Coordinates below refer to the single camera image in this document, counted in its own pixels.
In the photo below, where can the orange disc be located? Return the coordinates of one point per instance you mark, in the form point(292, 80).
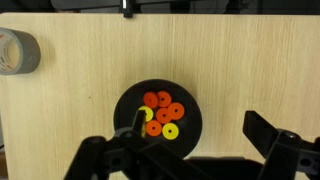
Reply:
point(157, 131)
point(180, 114)
point(167, 101)
point(147, 102)
point(166, 119)

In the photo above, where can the black camera stand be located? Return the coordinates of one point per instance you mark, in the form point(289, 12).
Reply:
point(128, 13)

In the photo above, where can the black bowl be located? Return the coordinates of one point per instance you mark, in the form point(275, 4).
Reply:
point(133, 96)

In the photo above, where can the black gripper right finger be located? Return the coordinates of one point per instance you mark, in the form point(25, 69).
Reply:
point(260, 130)

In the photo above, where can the yellow disc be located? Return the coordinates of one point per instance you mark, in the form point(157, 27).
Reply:
point(149, 115)
point(174, 134)

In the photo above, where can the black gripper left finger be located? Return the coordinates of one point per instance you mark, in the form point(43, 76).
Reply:
point(140, 121)

